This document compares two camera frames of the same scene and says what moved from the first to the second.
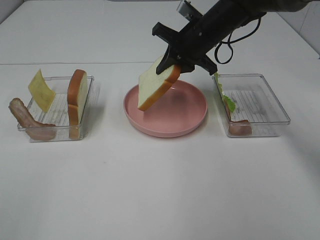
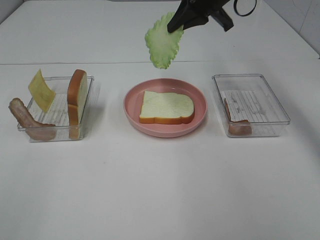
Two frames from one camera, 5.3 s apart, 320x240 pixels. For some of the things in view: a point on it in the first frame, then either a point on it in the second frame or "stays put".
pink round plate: x=181 y=108 stays put
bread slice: x=152 y=86 to x=166 y=108
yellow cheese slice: x=42 y=93 stays put
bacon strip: x=37 y=131 stays put
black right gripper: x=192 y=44 to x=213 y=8
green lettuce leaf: x=229 y=101 to x=163 y=45
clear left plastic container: x=57 y=114 stays put
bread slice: x=77 y=94 stays put
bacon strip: x=238 y=127 stays put
